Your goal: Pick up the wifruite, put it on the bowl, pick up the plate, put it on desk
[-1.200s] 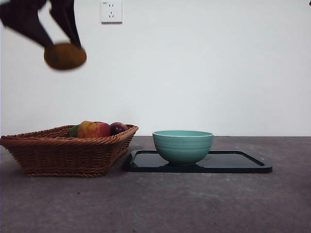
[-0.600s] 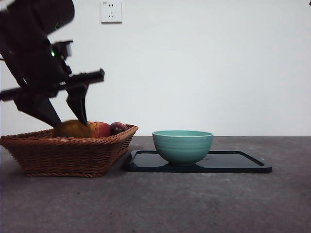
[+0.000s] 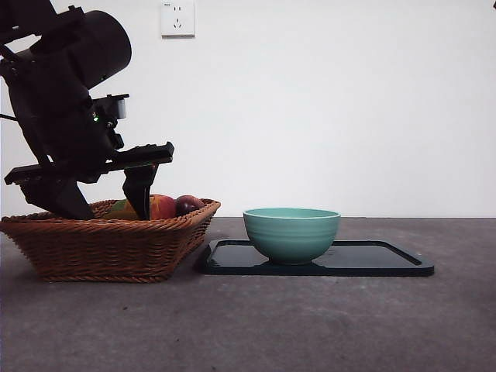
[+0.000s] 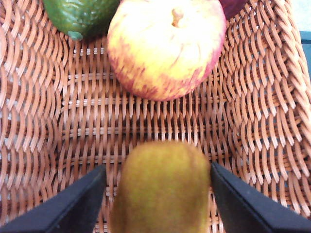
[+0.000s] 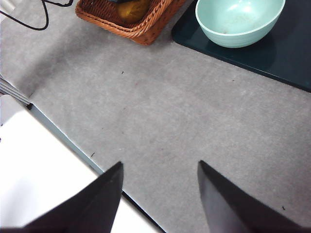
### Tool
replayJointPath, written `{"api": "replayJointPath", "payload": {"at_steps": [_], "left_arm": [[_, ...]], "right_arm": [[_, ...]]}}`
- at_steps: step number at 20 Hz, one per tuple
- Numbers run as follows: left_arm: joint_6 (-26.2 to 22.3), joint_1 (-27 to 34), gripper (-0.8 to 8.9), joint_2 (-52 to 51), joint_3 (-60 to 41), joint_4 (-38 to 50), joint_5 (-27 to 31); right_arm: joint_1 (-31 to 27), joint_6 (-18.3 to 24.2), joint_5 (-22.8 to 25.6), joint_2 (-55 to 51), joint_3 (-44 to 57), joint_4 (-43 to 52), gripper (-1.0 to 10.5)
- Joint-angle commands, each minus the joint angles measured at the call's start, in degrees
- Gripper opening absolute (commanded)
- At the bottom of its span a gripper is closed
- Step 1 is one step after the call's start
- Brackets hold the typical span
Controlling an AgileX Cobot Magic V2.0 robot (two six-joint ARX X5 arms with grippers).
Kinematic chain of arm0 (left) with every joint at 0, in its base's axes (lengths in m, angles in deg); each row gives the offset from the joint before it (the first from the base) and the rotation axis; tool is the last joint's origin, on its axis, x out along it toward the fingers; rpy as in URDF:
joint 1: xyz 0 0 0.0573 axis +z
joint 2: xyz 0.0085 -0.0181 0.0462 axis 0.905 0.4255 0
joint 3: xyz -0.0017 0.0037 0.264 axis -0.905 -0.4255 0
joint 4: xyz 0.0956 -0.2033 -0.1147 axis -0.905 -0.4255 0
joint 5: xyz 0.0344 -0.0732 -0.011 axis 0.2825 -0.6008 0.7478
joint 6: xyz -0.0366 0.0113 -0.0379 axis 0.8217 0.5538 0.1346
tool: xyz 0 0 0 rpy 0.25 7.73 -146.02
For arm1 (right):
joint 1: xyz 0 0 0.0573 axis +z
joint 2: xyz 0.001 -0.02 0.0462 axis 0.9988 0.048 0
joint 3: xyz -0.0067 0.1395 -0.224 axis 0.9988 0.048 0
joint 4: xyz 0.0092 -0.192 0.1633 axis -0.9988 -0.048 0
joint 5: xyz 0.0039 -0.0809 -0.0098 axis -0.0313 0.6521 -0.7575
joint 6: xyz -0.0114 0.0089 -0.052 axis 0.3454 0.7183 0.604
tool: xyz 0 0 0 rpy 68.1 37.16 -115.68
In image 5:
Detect dark rectangular tray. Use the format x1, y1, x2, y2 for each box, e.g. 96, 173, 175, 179
171, 0, 311, 93

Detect long black table cable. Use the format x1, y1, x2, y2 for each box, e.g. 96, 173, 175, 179
0, 0, 73, 32

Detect teal ceramic bowl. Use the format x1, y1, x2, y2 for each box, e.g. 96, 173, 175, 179
195, 0, 286, 49

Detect brown kiwi fruit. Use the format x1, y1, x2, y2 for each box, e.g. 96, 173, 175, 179
116, 0, 150, 24

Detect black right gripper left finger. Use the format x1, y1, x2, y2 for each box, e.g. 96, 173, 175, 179
0, 161, 124, 233

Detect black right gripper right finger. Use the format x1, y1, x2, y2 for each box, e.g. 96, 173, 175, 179
197, 160, 311, 233

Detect brown wicker basket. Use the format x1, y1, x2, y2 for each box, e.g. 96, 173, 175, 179
75, 0, 188, 46

